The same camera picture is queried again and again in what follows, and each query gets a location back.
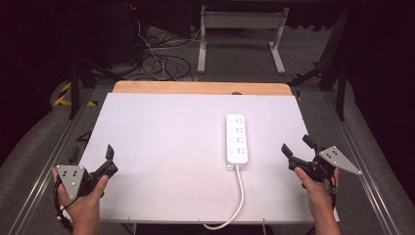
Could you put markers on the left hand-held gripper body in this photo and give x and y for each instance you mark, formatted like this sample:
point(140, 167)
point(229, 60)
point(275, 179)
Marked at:
point(71, 179)

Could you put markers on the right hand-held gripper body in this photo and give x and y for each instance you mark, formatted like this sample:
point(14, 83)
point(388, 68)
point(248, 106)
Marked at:
point(337, 160)

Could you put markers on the white power strip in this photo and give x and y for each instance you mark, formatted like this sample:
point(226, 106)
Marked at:
point(237, 140)

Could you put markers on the person's left hand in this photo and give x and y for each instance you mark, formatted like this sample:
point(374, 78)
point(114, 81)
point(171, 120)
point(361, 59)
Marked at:
point(83, 205)

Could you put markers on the person's right hand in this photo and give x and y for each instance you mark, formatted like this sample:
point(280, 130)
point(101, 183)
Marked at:
point(319, 196)

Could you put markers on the white table board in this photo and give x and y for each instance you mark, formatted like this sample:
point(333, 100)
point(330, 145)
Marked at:
point(163, 147)

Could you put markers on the black metal stand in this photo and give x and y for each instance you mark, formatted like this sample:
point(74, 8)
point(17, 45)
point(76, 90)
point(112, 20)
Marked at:
point(341, 91)

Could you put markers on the yellow black hazard tape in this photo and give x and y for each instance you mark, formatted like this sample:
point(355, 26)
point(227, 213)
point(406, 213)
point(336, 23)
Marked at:
point(63, 96)

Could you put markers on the black tripod stand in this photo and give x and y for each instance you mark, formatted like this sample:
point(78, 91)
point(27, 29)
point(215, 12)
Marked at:
point(74, 88)

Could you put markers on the wooden table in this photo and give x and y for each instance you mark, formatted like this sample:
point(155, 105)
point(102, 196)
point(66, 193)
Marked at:
point(195, 88)

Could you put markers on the black equipment box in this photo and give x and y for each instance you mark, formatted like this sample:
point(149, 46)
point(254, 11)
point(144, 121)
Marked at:
point(125, 32)

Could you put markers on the white metal stand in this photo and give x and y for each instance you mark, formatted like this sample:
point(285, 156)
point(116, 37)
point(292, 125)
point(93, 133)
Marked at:
point(202, 45)

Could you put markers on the aluminium floor rail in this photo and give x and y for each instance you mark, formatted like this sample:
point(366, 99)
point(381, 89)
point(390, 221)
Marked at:
point(365, 176)
point(45, 169)

